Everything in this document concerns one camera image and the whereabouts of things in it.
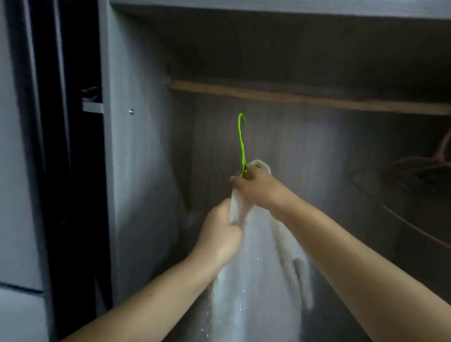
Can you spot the metal door hinge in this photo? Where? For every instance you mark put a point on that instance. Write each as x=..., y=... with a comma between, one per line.
x=91, y=99

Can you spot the person's right hand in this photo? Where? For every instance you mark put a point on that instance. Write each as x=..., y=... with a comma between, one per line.
x=260, y=192

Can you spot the person's left fingers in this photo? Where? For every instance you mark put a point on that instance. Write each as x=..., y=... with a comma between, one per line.
x=224, y=209

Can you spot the grey wooden wardrobe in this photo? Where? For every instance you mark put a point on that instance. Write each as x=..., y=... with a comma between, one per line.
x=287, y=104

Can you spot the person's right forearm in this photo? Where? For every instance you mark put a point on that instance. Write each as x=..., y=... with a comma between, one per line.
x=362, y=277

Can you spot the white fluffy garment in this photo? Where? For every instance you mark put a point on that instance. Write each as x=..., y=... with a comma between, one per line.
x=258, y=281

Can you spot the person's right fingers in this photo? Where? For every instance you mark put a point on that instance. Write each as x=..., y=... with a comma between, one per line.
x=243, y=177

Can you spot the person's left forearm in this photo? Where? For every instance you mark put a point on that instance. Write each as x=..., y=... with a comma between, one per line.
x=147, y=303

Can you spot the person's left hand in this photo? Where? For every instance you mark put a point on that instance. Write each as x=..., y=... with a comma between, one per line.
x=217, y=237

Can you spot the wooden closet rod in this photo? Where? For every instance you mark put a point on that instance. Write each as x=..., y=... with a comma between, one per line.
x=309, y=99

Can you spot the green clothes hanger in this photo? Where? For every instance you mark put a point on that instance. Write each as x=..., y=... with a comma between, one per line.
x=242, y=143

